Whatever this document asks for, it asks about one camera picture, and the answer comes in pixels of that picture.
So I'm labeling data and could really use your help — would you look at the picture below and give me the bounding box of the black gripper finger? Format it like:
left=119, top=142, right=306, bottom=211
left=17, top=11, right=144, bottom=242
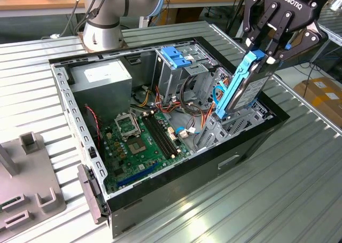
left=265, top=10, right=329, bottom=65
left=242, top=0, right=281, bottom=52

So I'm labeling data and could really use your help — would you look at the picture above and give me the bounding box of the orange power wire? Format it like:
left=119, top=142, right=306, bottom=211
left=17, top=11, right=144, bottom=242
left=200, top=77, right=236, bottom=130

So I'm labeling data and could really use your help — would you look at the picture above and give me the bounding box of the hard disk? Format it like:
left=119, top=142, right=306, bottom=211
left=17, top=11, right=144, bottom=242
left=215, top=49, right=277, bottom=121

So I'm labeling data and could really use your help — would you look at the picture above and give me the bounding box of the blue data wire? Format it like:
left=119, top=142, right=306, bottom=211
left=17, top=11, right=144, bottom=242
left=213, top=84, right=228, bottom=110

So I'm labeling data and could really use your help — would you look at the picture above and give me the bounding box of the grey metal disk bay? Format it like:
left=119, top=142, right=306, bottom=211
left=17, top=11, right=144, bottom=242
left=193, top=66, right=275, bottom=153

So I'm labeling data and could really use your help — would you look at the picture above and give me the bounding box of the metal slat side table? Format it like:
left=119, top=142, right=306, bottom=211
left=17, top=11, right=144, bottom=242
left=309, top=2, right=342, bottom=65

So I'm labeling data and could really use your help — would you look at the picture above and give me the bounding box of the brown cardboard box with labels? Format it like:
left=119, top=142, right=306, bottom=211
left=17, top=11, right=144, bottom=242
left=293, top=76, right=342, bottom=126

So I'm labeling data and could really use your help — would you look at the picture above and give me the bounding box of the blue plastic drive latch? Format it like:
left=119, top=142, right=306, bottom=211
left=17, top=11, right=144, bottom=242
left=161, top=46, right=193, bottom=69

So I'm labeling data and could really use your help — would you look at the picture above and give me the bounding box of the grey metal drive cage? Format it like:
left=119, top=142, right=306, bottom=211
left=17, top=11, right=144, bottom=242
left=152, top=43, right=219, bottom=107

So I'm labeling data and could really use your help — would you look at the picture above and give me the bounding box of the black RAM slot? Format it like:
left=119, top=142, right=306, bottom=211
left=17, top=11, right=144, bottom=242
left=148, top=112, right=180, bottom=156
left=141, top=115, right=173, bottom=160

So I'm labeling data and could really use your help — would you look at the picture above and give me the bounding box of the metal socket cover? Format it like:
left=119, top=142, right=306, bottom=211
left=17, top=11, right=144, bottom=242
left=114, top=112, right=142, bottom=143

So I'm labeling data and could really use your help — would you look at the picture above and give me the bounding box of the grey power supply unit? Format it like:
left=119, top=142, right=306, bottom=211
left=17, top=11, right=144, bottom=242
left=68, top=58, right=134, bottom=125

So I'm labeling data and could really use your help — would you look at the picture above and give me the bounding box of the CPU socket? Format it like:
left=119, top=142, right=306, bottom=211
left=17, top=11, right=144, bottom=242
left=125, top=136, right=148, bottom=156

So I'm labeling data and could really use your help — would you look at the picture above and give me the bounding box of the black open PC case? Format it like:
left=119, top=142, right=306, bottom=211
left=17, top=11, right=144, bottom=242
left=48, top=36, right=291, bottom=240

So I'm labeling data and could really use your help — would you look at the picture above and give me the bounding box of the green motherboard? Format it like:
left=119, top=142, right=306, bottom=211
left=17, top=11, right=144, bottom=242
left=100, top=109, right=192, bottom=194

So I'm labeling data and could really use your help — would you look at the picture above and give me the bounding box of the blue expansion slot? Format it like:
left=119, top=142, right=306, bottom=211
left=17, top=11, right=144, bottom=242
left=116, top=161, right=159, bottom=188

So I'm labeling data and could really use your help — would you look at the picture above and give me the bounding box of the grey plastic case latch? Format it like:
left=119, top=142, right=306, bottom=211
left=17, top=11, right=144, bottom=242
left=76, top=163, right=111, bottom=225

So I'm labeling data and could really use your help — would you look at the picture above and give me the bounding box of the grey parts rack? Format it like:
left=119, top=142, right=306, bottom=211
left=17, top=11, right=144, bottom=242
left=0, top=131, right=67, bottom=240

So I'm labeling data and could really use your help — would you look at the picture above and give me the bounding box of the green RAM stick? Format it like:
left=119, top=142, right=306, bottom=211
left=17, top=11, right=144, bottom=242
left=0, top=197, right=21, bottom=209

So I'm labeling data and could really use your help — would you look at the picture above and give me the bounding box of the black wire bundle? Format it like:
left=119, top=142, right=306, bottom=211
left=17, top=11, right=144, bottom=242
left=179, top=74, right=214, bottom=118

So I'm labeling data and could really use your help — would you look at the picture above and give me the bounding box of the coloured power wire bundle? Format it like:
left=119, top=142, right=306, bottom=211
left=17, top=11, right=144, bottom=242
left=132, top=84, right=188, bottom=115

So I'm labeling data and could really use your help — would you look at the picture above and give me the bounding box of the thin blue wire white plug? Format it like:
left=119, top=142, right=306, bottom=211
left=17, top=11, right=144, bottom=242
left=175, top=126, right=201, bottom=139

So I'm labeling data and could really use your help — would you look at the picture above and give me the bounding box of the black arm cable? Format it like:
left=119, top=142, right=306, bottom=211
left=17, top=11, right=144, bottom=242
left=72, top=0, right=109, bottom=40

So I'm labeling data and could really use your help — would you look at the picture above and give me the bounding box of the brown square base plate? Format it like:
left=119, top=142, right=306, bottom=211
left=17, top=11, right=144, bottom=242
left=76, top=31, right=127, bottom=53

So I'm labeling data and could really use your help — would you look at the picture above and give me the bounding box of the red black twisted wire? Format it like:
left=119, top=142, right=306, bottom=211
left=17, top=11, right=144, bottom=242
left=84, top=105, right=103, bottom=151

